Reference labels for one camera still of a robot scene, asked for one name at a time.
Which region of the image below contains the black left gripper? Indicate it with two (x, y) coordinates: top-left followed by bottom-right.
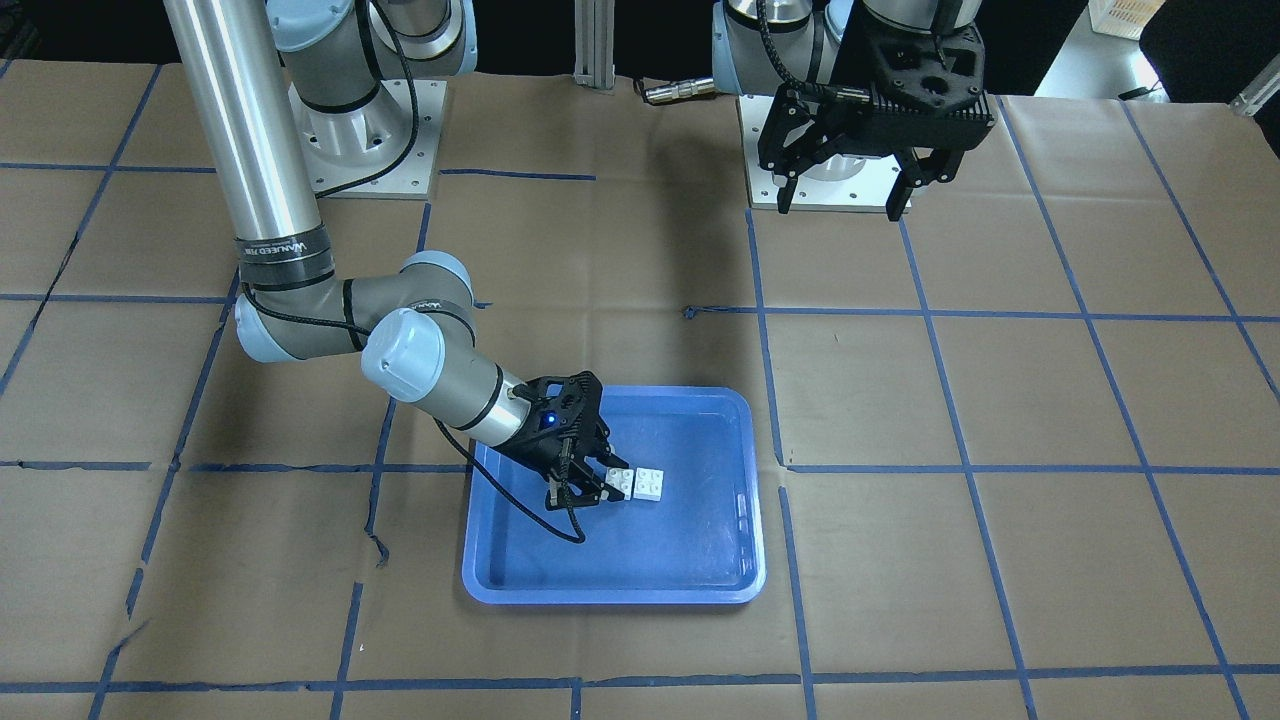
(756, 26), (995, 222)

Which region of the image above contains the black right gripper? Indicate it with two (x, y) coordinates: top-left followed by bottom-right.
(500, 372), (628, 511)

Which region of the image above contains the white block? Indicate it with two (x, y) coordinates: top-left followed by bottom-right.
(631, 468), (666, 502)
(605, 468), (637, 502)

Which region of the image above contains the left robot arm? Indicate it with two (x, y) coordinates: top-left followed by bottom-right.
(712, 1), (995, 222)

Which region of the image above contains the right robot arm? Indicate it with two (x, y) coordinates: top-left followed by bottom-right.
(165, 1), (628, 510)

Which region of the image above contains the blue plastic tray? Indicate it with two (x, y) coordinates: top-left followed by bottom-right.
(461, 386), (767, 606)

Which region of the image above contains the silver cylindrical connector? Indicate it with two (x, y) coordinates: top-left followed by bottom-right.
(637, 77), (718, 106)

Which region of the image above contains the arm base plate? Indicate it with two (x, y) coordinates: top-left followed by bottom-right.
(288, 79), (448, 201)
(737, 95), (899, 215)

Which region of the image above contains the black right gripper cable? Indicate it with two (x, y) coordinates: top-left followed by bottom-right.
(244, 0), (586, 544)

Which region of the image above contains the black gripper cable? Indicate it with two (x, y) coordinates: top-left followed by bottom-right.
(244, 0), (586, 544)
(756, 0), (870, 106)

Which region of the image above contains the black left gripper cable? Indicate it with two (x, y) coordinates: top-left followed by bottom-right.
(756, 0), (870, 106)

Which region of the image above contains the aluminium frame post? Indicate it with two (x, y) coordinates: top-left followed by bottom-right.
(572, 0), (616, 94)

